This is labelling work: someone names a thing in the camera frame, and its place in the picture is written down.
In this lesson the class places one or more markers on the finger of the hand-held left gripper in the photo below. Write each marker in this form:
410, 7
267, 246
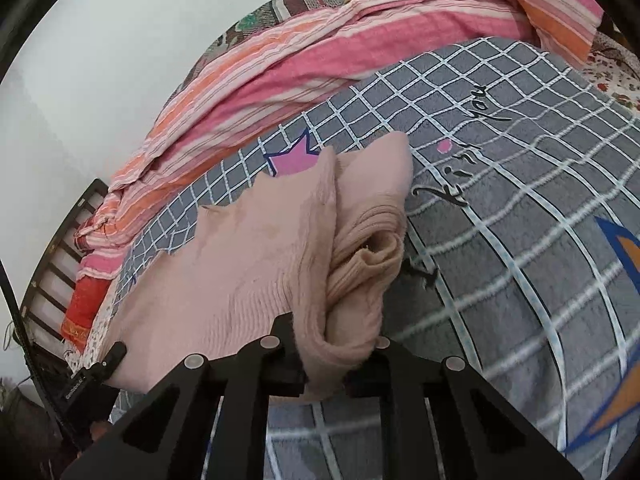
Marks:
114, 357

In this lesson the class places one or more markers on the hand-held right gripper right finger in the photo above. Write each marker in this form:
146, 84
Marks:
385, 365

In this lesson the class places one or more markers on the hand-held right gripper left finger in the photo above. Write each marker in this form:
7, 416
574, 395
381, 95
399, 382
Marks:
280, 360

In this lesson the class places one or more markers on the pink ribbed sweater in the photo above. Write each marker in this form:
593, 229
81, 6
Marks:
260, 270

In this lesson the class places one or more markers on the person's left hand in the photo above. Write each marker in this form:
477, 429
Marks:
97, 432

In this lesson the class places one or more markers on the red pillow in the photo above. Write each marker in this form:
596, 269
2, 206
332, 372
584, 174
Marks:
82, 310

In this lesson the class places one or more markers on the wooden slatted headboard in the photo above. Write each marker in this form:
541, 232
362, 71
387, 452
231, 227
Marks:
55, 270

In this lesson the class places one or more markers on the grey checked star blanket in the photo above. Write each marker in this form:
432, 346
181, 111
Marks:
500, 240

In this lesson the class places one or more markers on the pink orange striped quilt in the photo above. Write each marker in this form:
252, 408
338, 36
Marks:
300, 75

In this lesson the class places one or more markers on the floral patchwork quilt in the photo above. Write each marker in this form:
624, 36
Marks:
280, 5

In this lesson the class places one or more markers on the floral bed sheet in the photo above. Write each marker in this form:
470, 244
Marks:
617, 72

